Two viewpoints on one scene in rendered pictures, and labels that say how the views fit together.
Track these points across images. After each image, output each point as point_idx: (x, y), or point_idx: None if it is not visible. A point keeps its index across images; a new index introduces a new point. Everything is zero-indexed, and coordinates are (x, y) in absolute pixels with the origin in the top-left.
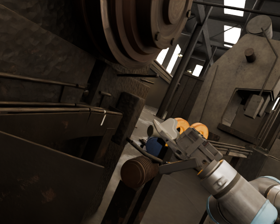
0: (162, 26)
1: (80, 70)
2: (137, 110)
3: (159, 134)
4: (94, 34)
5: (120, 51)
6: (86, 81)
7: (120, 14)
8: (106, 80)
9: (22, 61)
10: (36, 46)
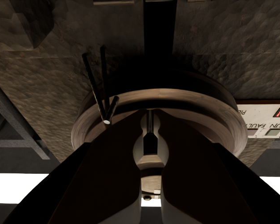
0: (157, 164)
1: (199, 26)
2: None
3: (221, 145)
4: (209, 84)
5: (183, 101)
6: (180, 11)
7: (218, 130)
8: (127, 30)
9: None
10: None
